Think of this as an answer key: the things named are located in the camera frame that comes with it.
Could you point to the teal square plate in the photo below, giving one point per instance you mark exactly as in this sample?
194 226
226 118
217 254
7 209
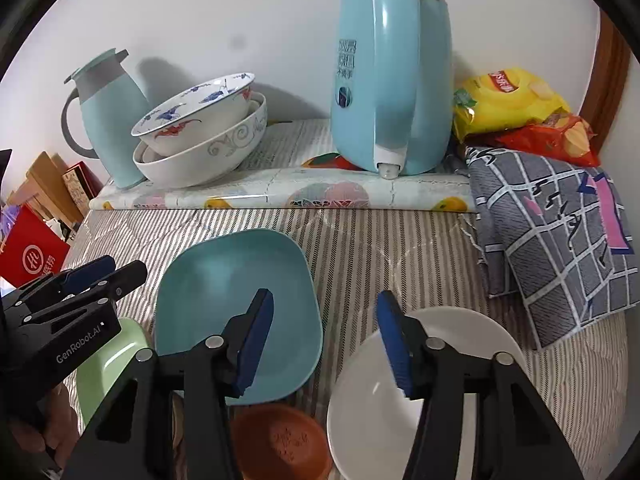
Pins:
225 270

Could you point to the grey checked cloth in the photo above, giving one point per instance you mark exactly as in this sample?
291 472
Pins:
540 240

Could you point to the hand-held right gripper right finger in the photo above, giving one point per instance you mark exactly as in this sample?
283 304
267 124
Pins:
395 345

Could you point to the blue and red patterned bowl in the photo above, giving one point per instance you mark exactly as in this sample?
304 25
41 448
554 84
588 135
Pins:
200 125

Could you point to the plain white bowl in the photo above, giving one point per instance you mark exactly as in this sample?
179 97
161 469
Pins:
365 410

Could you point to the terracotta brown bowl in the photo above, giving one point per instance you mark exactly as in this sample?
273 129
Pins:
285 440

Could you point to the red patterned box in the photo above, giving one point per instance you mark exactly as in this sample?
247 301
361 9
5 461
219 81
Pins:
80 185

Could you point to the light green plate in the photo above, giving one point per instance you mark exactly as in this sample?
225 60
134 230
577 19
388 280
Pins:
110 365

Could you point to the light blue electric kettle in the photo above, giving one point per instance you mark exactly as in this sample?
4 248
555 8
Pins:
370 110

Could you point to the white bowl with grey swirls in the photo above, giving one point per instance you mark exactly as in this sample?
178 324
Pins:
210 165

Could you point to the red paper bag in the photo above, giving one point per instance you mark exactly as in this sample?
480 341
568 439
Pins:
30 255

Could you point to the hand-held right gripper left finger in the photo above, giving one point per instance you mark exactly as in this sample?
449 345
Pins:
255 340

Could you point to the fruit print mat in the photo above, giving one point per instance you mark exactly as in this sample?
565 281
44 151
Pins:
280 192

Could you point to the light blue thermos jug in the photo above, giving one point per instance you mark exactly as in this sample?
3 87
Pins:
107 125

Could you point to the wooden boards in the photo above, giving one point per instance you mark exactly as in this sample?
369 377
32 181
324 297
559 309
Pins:
45 180

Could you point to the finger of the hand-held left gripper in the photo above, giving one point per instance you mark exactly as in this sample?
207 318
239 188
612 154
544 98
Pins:
90 270
125 280

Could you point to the yellow chip bag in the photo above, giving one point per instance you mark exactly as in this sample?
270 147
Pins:
505 105

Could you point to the person's left hand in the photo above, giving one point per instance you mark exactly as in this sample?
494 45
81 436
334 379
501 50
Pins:
62 425

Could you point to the red chip bag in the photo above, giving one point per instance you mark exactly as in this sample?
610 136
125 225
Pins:
545 142

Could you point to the black flat panel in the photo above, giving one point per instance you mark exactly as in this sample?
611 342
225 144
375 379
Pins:
5 170

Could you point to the brown wooden frame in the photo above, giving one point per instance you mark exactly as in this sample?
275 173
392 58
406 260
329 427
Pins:
607 85

